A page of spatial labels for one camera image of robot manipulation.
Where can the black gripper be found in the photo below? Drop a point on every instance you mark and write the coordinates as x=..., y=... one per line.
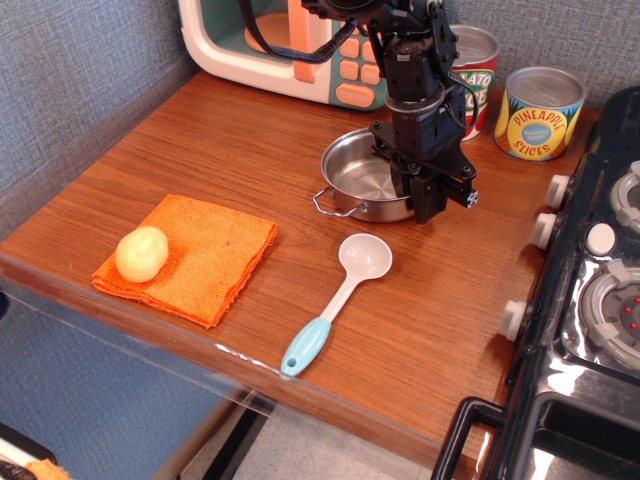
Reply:
x=422, y=144

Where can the small metal pot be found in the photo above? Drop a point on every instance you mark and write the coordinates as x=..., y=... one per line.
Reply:
x=359, y=184

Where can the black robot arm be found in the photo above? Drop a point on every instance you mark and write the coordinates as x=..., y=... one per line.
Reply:
x=415, y=49

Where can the pineapple slices can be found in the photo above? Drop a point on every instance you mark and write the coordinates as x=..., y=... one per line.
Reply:
x=539, y=112

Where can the tomato sauce can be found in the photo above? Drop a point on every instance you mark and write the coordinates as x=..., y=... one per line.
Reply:
x=478, y=57

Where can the orange folded cloth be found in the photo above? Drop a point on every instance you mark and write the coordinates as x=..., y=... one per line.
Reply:
x=212, y=251

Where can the toy microwave teal pink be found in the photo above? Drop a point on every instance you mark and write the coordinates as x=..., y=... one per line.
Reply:
x=216, y=38

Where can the black toy stove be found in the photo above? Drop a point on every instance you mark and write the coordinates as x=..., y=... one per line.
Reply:
x=572, y=410

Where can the yellow toy potato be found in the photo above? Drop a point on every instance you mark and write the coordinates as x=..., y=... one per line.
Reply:
x=141, y=254

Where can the orange object bottom corner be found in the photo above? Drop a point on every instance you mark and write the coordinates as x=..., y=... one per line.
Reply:
x=47, y=470

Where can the white ladle teal handle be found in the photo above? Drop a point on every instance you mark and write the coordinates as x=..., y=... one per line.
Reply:
x=363, y=257

